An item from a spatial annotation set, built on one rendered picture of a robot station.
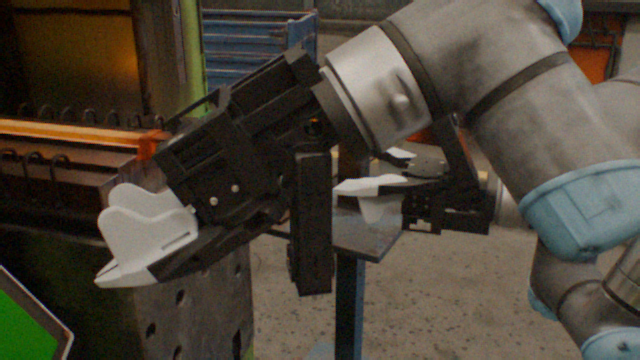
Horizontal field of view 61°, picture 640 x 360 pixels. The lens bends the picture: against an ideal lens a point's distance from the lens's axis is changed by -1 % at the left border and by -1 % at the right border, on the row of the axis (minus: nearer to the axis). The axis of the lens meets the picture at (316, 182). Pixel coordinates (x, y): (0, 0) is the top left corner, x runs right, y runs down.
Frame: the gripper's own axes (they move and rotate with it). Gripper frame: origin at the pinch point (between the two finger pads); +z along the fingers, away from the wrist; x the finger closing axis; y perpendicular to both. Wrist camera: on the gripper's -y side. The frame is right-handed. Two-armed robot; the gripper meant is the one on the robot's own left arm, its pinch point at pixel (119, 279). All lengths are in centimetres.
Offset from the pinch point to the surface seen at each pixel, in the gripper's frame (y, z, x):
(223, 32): -40, 21, -421
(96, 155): 0.1, 13.7, -44.5
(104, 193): -3.2, 12.8, -36.1
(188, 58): -1, 2, -90
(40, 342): -2.0, 9.6, -2.0
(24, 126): 8, 24, -55
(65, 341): -4.5, 10.4, -5.2
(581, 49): -156, -184, -302
